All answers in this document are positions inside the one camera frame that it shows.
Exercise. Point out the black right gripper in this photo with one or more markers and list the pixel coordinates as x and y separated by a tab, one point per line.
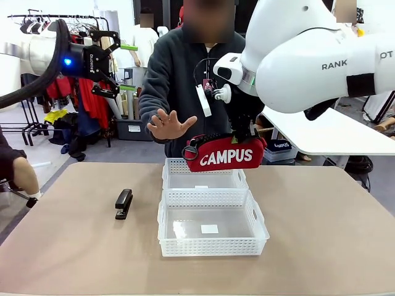
243	108

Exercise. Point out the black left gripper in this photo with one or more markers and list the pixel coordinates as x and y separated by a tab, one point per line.
86	63

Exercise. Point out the red Campus pencil case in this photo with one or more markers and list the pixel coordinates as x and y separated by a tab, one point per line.
225	157

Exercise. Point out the black stapler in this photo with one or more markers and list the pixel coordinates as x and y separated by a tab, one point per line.
124	205

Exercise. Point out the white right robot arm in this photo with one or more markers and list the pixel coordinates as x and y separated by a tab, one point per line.
308	61

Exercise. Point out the person's right forearm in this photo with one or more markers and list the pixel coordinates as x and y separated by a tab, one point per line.
148	108

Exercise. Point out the person's right hand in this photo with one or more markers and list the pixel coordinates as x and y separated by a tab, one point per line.
168	128

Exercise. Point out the grey metal stool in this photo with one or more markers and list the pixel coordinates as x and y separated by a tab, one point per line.
129	77

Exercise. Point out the person in white t-shirt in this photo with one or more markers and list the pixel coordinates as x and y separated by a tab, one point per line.
145	43

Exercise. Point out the tall white paper roll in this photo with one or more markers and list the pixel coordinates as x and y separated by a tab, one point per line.
129	105

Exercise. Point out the navy Campus pouch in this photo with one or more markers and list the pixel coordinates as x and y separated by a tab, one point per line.
282	145

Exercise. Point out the clear storage box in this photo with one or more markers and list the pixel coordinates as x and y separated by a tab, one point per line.
277	155

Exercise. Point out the grey paper roll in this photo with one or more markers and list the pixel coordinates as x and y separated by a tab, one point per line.
113	106

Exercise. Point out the long red dress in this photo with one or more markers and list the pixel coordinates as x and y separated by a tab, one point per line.
92	105

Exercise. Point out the person in dark fleece jacket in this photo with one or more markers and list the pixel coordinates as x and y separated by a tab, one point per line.
179	71

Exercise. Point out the dark plastic bin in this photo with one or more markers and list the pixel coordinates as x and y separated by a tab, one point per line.
131	129

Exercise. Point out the dark red hang tag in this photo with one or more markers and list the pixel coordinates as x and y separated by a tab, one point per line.
207	84

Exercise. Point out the red jacket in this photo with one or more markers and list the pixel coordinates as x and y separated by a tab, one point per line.
60	87

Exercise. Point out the person in red hood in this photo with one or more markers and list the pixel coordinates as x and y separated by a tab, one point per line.
181	17

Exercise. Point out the white perforated plastic basket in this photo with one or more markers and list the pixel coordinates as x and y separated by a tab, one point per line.
210	246
176	172

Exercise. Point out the yellow cloth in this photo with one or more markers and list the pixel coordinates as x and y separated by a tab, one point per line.
55	116

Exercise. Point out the dark clothes pile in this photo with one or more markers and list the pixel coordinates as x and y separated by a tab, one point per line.
74	138

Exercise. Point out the white work table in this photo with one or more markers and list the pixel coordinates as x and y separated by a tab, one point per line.
339	138

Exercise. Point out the black clothes rack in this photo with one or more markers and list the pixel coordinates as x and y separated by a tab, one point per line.
27	123

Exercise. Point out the black floor stand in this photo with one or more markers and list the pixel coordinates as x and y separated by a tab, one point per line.
382	108

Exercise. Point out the person in black shorts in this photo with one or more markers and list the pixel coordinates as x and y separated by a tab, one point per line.
15	166

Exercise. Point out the yellow garment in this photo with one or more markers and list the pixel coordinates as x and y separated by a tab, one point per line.
359	31

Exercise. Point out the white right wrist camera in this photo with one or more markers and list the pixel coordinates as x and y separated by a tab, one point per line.
204	103

